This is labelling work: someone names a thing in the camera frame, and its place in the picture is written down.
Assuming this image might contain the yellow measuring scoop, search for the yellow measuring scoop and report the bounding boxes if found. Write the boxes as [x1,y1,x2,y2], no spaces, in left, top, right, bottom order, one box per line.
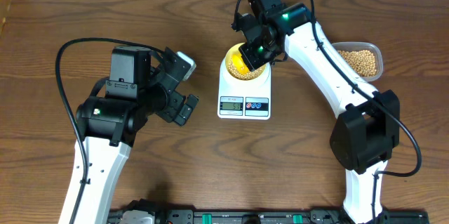
[231,53,249,75]

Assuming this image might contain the clear plastic container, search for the clear plastic container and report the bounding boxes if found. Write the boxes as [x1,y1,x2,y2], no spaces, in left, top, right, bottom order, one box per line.
[333,41,384,82]

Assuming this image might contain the soybeans in container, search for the soybeans in container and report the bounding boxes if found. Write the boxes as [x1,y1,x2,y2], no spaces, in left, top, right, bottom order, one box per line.
[338,50,377,77]

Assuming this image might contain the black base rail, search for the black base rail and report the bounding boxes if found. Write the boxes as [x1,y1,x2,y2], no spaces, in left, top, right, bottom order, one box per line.
[107,198,431,224]

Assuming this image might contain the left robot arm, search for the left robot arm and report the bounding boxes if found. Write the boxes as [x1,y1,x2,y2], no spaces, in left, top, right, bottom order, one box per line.
[59,46,199,223]

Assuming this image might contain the soybeans in bowl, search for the soybeans in bowl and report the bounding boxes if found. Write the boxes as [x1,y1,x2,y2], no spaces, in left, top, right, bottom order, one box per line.
[227,60,265,81]

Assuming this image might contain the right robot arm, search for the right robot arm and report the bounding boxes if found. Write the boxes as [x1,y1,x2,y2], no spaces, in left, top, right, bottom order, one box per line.
[232,0,400,223]

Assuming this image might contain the white digital kitchen scale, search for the white digital kitchen scale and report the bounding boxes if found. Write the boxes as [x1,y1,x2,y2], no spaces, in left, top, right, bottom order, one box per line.
[217,55,272,120]

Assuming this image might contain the yellow bowl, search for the yellow bowl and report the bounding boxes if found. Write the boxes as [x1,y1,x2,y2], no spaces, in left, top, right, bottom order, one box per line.
[224,42,269,81]

